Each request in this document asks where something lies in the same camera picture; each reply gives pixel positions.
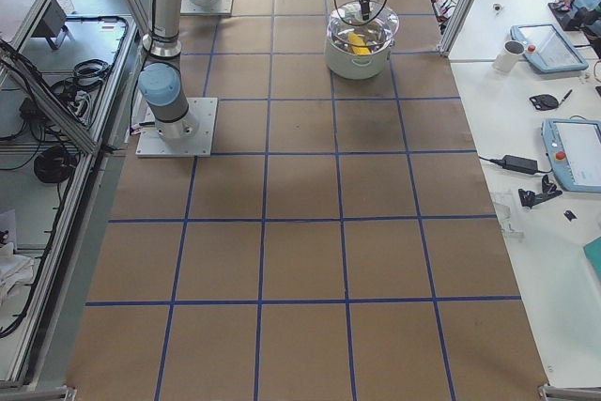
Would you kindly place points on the glass pot lid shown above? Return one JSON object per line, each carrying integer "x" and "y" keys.
{"x": 378, "y": 32}

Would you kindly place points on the yellow corn cob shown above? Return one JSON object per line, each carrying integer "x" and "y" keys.
{"x": 357, "y": 44}

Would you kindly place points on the white cooking pot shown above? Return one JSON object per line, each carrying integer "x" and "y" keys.
{"x": 356, "y": 67}

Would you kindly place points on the white mug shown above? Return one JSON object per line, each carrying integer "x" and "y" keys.
{"x": 507, "y": 58}

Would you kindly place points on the far blue teach pendant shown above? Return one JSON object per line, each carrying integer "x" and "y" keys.
{"x": 547, "y": 48}

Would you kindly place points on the blue teach pendant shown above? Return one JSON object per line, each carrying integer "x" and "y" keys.
{"x": 547, "y": 48}
{"x": 573, "y": 150}

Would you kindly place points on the black round pouch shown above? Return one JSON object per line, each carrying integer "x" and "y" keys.
{"x": 544, "y": 102}

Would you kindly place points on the small black power brick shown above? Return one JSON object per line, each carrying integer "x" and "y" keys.
{"x": 520, "y": 164}

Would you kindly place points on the black pen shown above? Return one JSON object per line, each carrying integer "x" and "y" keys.
{"x": 566, "y": 96}

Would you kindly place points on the near blue teach pendant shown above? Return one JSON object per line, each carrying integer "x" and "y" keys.
{"x": 573, "y": 150}

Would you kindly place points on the teal book corner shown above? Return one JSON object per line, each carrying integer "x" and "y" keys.
{"x": 592, "y": 251}

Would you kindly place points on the white crumpled cloth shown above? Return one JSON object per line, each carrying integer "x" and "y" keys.
{"x": 16, "y": 270}

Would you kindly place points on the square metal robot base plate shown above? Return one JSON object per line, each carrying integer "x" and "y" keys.
{"x": 190, "y": 136}

